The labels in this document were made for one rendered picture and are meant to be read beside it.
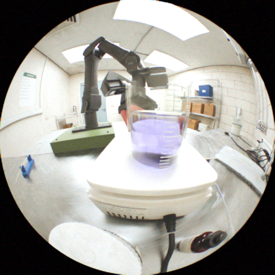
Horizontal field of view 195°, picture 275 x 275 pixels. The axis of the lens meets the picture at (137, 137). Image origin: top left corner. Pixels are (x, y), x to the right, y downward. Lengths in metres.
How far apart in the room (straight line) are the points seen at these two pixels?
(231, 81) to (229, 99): 0.48
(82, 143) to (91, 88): 0.22
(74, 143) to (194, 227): 0.38
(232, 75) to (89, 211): 2.78
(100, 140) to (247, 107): 2.53
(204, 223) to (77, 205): 0.20
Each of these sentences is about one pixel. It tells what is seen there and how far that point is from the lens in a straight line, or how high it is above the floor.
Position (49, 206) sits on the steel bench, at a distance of 0.21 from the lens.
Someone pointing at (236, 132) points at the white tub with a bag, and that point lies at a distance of 1.06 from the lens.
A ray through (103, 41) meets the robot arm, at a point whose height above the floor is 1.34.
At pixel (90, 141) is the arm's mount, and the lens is 0.31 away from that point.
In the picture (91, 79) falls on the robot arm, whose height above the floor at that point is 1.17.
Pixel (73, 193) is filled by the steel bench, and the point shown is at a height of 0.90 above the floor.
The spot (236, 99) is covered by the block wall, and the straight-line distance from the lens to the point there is 2.47.
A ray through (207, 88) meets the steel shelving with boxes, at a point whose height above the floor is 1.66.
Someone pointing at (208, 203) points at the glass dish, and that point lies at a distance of 0.17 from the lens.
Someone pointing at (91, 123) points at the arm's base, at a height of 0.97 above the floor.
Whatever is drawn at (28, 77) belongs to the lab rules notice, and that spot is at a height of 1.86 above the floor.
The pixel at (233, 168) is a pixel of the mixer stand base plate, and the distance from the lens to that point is 0.32.
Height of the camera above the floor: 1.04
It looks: 22 degrees down
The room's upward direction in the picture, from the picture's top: straight up
